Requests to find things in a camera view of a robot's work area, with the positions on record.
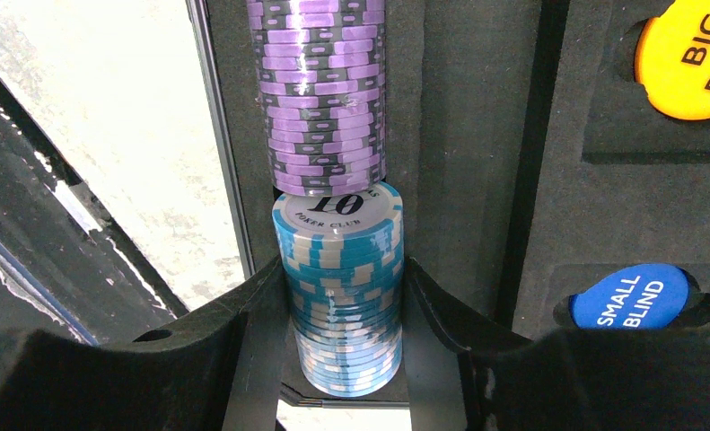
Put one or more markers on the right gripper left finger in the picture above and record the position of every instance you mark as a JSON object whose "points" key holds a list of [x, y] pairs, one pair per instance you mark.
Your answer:
{"points": [[216, 368]]}

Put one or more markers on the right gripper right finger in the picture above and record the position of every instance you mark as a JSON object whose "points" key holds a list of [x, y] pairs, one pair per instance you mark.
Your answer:
{"points": [[466, 372]]}

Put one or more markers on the light blue poker chip stack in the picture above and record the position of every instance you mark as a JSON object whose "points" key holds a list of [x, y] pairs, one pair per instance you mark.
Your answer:
{"points": [[343, 258]]}

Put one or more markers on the blue dealer button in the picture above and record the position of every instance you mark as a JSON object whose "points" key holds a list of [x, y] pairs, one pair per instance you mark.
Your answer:
{"points": [[641, 297]]}

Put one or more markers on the black foam-lined poker case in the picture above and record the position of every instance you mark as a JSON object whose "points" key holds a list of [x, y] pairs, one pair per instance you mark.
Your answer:
{"points": [[529, 163]]}

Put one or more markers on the purple poker chip stack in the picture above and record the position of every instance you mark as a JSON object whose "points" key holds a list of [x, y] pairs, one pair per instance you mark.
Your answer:
{"points": [[321, 73]]}

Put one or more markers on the orange big blind button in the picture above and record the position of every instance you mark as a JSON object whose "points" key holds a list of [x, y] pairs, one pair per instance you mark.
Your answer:
{"points": [[672, 62]]}

